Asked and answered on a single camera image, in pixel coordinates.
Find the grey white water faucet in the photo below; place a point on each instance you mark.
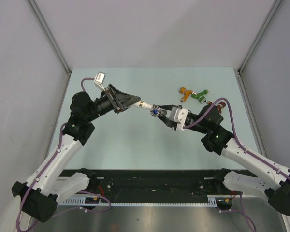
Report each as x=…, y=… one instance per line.
x=155, y=110

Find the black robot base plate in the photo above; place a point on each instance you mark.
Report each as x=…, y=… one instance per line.
x=156, y=186

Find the white slotted cable duct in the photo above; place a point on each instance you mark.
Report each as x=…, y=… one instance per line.
x=90, y=201

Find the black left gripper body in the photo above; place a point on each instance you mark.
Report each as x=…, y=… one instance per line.
x=109, y=98

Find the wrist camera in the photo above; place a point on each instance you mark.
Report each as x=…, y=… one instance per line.
x=99, y=80
x=185, y=116

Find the brown water faucet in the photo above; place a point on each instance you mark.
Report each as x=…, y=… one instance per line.
x=220, y=106

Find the aluminium frame post right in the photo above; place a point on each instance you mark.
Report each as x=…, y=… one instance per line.
x=260, y=34

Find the yellow water faucet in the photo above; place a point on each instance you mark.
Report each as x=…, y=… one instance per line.
x=185, y=93

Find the aluminium frame post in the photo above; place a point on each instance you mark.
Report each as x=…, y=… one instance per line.
x=260, y=34
x=36, y=11

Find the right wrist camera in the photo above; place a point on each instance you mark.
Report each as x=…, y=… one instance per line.
x=185, y=116

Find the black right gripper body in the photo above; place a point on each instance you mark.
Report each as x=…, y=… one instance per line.
x=173, y=125

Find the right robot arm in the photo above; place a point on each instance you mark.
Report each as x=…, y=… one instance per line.
x=270, y=180

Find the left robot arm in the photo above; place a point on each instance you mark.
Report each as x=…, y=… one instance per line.
x=40, y=196

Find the white elbow pipe fitting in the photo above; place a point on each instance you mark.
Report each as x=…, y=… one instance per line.
x=137, y=104

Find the aluminium frame post left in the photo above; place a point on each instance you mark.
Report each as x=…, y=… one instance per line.
x=36, y=11

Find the green water faucet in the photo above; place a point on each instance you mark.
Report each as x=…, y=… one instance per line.
x=201, y=96

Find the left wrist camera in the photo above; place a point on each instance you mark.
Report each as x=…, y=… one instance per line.
x=99, y=80

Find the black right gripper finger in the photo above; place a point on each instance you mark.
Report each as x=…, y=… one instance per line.
x=165, y=120
x=168, y=107

